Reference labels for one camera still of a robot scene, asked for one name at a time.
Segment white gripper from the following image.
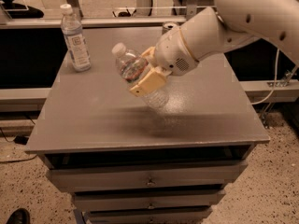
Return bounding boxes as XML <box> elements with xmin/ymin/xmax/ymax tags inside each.
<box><xmin>129</xmin><ymin>27</ymin><xmax>199</xmax><ymax>97</ymax></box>

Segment clear water bottle red label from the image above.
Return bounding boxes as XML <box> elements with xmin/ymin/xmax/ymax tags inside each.
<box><xmin>111</xmin><ymin>43</ymin><xmax>169</xmax><ymax>109</ymax></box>

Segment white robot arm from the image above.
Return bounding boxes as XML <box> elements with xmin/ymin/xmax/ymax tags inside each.
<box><xmin>130</xmin><ymin>0</ymin><xmax>299</xmax><ymax>97</ymax></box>

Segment water bottle white blue label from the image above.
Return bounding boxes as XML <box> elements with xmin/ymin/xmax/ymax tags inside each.
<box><xmin>60</xmin><ymin>4</ymin><xmax>92</xmax><ymax>72</ymax></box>

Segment blue silver energy drink can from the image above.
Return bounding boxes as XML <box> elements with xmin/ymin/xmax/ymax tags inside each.
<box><xmin>162</xmin><ymin>21</ymin><xmax>178</xmax><ymax>34</ymax></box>

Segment grey drawer cabinet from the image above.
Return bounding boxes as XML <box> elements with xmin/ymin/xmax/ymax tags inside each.
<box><xmin>24</xmin><ymin>24</ymin><xmax>271</xmax><ymax>224</ymax></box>

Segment top grey drawer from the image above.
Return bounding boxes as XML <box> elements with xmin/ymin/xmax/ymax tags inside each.
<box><xmin>47</xmin><ymin>161</ymin><xmax>248</xmax><ymax>192</ymax></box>

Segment grey drawer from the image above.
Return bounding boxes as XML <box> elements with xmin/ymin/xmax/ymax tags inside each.
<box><xmin>87</xmin><ymin>206</ymin><xmax>212</xmax><ymax>224</ymax></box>
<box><xmin>47</xmin><ymin>161</ymin><xmax>248</xmax><ymax>192</ymax></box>
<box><xmin>73</xmin><ymin>189</ymin><xmax>225</xmax><ymax>212</ymax></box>

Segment middle grey drawer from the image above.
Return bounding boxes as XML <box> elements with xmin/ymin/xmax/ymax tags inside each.
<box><xmin>73</xmin><ymin>189</ymin><xmax>225</xmax><ymax>212</ymax></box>

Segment black office chair base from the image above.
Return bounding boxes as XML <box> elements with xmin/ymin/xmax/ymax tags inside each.
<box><xmin>0</xmin><ymin>0</ymin><xmax>44</xmax><ymax>19</ymax></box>

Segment bottom grey drawer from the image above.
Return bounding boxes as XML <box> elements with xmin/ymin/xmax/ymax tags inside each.
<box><xmin>87</xmin><ymin>206</ymin><xmax>212</xmax><ymax>224</ymax></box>

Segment black shoe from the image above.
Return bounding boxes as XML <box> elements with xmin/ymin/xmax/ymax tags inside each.
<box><xmin>6</xmin><ymin>208</ymin><xmax>30</xmax><ymax>224</ymax></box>

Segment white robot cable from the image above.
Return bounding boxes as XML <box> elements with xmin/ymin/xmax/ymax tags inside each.
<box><xmin>250</xmin><ymin>48</ymin><xmax>281</xmax><ymax>106</ymax></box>

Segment black floor cable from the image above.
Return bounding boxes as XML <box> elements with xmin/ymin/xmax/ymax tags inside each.
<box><xmin>0</xmin><ymin>114</ymin><xmax>38</xmax><ymax>164</ymax></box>

